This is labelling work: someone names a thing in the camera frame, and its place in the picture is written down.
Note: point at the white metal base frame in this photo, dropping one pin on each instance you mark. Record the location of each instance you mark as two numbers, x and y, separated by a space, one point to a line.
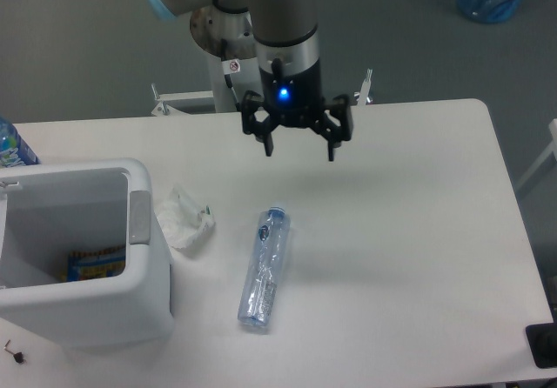
203 102

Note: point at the black device at table edge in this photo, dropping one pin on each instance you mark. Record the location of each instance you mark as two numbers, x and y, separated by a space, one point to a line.
542 342

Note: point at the white furniture leg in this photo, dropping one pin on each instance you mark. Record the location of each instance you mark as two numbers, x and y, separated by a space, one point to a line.
539 167

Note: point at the crushed clear plastic bottle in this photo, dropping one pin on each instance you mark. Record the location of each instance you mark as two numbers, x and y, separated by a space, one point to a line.
265 267

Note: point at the white plastic wrapper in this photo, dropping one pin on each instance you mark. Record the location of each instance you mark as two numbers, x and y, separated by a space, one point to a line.
183 221

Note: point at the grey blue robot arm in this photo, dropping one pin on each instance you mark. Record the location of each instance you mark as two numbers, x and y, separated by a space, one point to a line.
283 36

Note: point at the white plastic trash can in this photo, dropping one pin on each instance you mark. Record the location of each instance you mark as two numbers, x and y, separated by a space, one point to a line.
50 210

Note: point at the blue yellow snack packet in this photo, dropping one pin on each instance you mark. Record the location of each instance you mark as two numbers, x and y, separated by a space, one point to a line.
105 263

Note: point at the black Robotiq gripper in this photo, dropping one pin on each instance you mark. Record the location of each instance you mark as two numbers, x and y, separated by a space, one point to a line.
293 98

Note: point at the blue labelled drink bottle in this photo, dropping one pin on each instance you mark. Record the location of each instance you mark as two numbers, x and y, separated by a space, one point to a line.
14 150

